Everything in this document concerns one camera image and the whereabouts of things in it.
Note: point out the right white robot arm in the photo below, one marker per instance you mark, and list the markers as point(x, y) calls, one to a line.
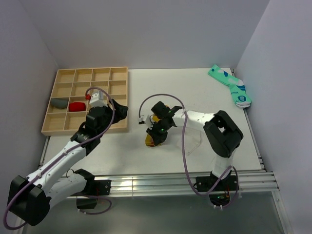
point(222, 133)

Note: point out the aluminium rail frame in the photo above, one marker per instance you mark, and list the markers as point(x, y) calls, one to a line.
point(150, 192)

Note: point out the mint green patterned sock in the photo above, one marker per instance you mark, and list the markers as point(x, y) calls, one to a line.
point(236, 86)

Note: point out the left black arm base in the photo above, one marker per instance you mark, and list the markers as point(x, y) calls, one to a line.
point(97, 190)

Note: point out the wooden compartment tray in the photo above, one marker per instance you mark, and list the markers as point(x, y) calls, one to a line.
point(68, 105)

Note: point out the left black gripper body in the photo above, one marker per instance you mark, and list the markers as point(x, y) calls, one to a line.
point(108, 118)

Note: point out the rolled grey sock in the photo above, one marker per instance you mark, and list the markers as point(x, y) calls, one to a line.
point(59, 103)

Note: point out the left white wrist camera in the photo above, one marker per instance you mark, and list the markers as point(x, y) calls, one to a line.
point(96, 99)

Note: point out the yellow sock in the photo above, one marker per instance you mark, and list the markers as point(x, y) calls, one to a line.
point(151, 142)

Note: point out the rolled red sock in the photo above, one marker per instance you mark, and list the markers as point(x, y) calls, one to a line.
point(77, 107)

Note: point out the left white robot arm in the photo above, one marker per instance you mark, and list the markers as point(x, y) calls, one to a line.
point(32, 197)

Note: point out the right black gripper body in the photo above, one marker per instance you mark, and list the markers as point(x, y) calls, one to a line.
point(159, 130)

